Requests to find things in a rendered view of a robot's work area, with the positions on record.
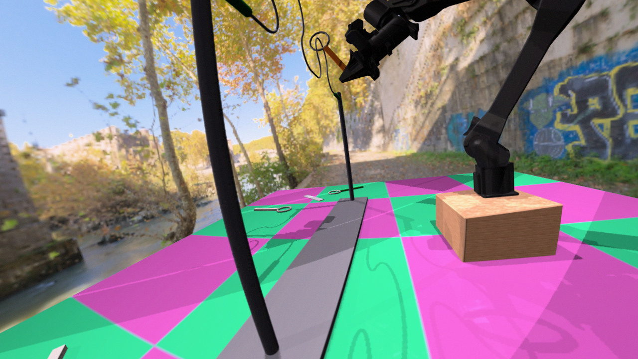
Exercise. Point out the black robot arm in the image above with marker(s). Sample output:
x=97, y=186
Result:
x=494, y=175

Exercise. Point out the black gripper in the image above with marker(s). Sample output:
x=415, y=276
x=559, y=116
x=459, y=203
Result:
x=364, y=62

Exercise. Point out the grey loop with orange handle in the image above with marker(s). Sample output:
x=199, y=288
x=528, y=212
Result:
x=328, y=50

